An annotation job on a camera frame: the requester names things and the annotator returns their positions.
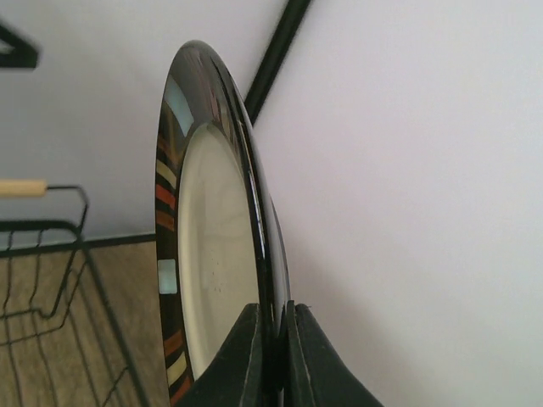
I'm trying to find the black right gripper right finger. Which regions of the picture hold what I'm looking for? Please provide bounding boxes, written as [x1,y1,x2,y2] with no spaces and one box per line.
[284,301,381,407]

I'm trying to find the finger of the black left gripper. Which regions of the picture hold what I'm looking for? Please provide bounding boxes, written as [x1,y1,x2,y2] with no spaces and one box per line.
[1,18,42,70]

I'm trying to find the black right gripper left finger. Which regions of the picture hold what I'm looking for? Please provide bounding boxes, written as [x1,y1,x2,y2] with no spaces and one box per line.
[176,304,264,407]

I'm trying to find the black wire dish rack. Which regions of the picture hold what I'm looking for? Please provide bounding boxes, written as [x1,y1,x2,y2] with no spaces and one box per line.
[1,180,148,406]

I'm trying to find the black aluminium cage frame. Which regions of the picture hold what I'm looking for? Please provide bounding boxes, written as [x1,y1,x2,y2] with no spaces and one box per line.
[244,0,312,125]

